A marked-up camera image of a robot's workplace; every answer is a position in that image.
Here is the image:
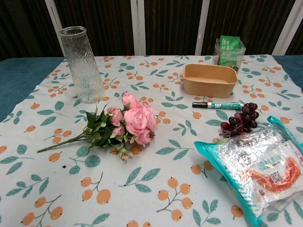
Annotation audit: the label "pink artificial flower bouquet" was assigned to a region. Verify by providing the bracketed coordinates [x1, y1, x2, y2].
[36, 92, 159, 161]

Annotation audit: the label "clear textured glass vase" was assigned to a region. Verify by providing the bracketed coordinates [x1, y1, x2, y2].
[58, 26, 106, 104]

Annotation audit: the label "brown kraft paper box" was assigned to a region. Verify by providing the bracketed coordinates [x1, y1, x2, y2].
[182, 63, 239, 98]

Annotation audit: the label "fruit and leaf print tablecloth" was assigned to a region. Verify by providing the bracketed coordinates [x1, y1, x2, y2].
[0, 54, 303, 227]

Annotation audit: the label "green and black marker pen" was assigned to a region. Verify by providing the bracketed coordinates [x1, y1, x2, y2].
[192, 101, 244, 111]

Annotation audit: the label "dark purple artificial grapes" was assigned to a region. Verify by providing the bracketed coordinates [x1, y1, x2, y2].
[219, 102, 260, 138]

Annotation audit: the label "green tea packet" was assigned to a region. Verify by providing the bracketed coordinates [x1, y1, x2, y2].
[217, 35, 241, 66]

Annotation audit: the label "clear acrylic square container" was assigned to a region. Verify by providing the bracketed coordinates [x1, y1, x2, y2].
[212, 38, 247, 73]

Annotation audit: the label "teal and clear snack bag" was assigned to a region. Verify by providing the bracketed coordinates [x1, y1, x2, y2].
[194, 115, 303, 227]

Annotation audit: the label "teal blue table cover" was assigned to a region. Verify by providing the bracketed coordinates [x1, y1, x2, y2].
[0, 54, 303, 122]

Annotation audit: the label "white vertical post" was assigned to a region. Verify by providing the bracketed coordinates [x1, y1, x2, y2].
[271, 0, 297, 55]
[195, 0, 211, 56]
[45, 0, 67, 57]
[130, 0, 147, 56]

